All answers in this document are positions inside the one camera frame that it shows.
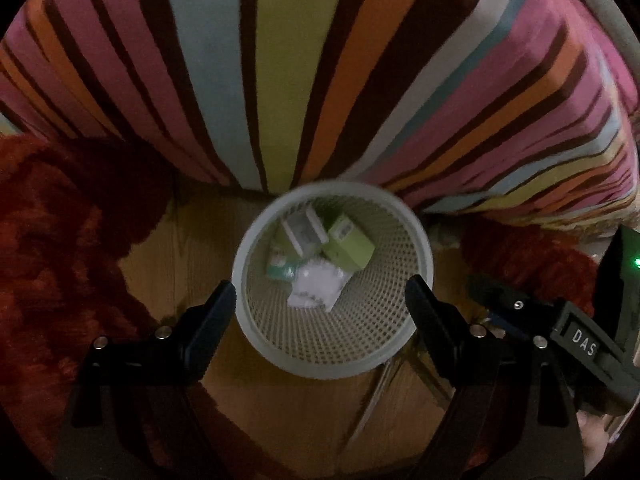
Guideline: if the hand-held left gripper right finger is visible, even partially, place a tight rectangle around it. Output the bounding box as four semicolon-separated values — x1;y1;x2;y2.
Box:
404;275;587;480

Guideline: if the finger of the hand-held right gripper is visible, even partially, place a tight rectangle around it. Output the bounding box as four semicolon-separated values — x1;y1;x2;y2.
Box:
465;275;567;337
486;311;536;343

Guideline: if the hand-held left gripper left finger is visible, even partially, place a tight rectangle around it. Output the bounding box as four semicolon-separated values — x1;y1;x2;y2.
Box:
60;280;238;480

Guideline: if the grey mesh wastebasket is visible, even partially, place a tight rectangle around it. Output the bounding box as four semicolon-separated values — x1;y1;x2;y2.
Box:
231;180;435;380

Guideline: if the teal and white card packet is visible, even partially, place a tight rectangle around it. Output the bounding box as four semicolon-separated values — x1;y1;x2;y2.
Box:
265;247;302;283

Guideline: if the light green carton box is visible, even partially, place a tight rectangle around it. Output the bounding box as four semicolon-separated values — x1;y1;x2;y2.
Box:
320;212;377;273

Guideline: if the white plastic packet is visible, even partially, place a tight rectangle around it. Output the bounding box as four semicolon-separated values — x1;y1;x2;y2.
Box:
286;259;351;312

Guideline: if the white box with red print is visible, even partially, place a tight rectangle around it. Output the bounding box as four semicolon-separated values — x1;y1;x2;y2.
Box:
279;207;332;257

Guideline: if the striped colourful blanket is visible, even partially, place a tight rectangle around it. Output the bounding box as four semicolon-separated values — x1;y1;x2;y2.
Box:
0;0;640;233

